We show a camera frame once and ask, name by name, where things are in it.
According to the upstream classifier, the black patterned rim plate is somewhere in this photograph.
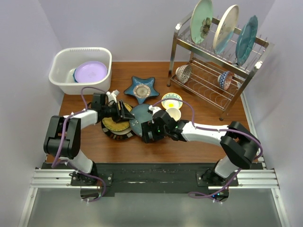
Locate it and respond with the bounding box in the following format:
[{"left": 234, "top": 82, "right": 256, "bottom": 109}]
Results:
[{"left": 101, "top": 118, "right": 135, "bottom": 140}]

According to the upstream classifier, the woven straw round mat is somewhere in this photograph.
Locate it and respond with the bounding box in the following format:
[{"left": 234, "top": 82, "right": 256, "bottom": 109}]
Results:
[{"left": 101, "top": 103, "right": 131, "bottom": 132}]

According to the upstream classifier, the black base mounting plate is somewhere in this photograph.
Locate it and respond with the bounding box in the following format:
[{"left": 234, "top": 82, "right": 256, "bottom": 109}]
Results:
[{"left": 71, "top": 162, "right": 240, "bottom": 198}]

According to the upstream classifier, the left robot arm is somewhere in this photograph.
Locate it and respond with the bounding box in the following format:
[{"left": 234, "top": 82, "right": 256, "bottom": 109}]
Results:
[{"left": 44, "top": 93, "right": 134, "bottom": 186}]

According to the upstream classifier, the brown patterned bowl in rack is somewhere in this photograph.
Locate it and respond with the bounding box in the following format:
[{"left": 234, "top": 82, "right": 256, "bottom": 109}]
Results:
[{"left": 176, "top": 64, "right": 192, "bottom": 84}]

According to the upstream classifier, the blue dotted scalloped plate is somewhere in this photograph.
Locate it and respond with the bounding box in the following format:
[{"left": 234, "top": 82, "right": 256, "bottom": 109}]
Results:
[{"left": 72, "top": 69, "right": 78, "bottom": 83}]

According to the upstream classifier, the mint flower plate in rack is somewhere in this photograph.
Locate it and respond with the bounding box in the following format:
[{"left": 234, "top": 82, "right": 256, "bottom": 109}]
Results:
[{"left": 190, "top": 0, "right": 213, "bottom": 44}]

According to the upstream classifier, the steel dish rack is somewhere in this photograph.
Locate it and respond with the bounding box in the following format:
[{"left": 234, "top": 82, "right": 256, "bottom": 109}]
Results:
[{"left": 167, "top": 16, "right": 276, "bottom": 122}]

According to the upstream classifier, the dark blue trivet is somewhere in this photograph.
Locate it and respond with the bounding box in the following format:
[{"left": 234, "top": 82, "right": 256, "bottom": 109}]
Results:
[{"left": 124, "top": 76, "right": 160, "bottom": 104}]

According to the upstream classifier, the yellow teal patterned bowl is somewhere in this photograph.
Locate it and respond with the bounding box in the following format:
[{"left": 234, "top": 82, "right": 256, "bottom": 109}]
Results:
[{"left": 161, "top": 92, "right": 183, "bottom": 109}]

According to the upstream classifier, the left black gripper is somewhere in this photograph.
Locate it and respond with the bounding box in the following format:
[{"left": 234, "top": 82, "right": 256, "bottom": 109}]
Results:
[{"left": 102, "top": 100, "right": 134, "bottom": 123}]

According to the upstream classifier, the lavender round plate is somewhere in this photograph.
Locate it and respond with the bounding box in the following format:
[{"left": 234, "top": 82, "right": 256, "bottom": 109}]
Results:
[{"left": 75, "top": 61, "right": 107, "bottom": 83}]

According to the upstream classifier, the beige blue plate in rack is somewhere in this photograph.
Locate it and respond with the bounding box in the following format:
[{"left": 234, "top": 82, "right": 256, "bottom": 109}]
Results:
[{"left": 213, "top": 5, "right": 239, "bottom": 54}]

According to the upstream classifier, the teal scalloped plate in rack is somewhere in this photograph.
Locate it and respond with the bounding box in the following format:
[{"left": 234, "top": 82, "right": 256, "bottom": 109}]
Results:
[{"left": 235, "top": 15, "right": 258, "bottom": 66}]

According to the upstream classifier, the white ceramic mug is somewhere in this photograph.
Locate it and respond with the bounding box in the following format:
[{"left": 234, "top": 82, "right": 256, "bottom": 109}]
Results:
[{"left": 166, "top": 107, "right": 181, "bottom": 121}]

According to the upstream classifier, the white plastic bin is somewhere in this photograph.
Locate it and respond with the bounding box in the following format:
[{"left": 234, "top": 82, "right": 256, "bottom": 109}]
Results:
[{"left": 49, "top": 47, "right": 112, "bottom": 95}]

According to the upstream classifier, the blue-grey blossom plate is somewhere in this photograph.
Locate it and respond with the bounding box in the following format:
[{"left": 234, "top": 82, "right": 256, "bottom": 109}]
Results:
[{"left": 129, "top": 104, "right": 152, "bottom": 137}]

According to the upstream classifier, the blue red bowl in rack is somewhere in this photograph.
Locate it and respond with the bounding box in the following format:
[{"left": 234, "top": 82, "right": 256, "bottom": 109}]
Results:
[{"left": 217, "top": 71, "right": 234, "bottom": 91}]

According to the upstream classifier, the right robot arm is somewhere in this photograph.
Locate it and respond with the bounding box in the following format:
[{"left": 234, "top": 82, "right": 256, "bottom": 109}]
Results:
[{"left": 141, "top": 110, "right": 261, "bottom": 186}]

